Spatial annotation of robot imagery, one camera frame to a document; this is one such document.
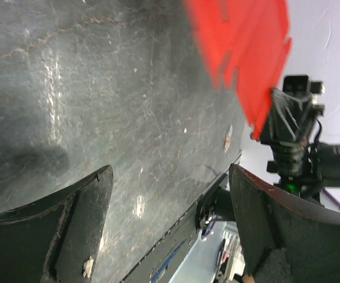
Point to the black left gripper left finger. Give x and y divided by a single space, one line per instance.
56 238

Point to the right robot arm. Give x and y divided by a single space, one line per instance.
325 172

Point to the red paper box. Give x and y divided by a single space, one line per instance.
244 46

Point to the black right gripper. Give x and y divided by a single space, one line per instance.
293 114

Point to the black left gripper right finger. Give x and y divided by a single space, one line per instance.
284 238

